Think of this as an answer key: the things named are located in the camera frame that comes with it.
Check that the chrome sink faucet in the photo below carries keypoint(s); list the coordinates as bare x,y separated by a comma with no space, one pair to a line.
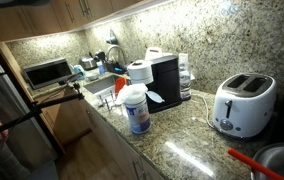
116,54

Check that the white wipes canister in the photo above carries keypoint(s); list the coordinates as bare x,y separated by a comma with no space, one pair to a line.
134,97

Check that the steel pan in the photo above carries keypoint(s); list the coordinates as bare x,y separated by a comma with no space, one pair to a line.
272,157

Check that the red handle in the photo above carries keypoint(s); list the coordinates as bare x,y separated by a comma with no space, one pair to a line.
254,165

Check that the steel kitchen sink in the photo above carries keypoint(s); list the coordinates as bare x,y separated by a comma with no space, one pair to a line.
102,86

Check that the white coffee machine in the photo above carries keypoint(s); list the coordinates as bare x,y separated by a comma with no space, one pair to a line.
160,75

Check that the white toaster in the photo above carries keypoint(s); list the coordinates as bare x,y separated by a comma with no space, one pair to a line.
244,104

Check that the black camera tripod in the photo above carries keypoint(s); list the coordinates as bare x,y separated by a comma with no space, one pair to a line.
37,108

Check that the pink white cutting board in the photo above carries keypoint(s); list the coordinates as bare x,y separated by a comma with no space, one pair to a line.
153,53

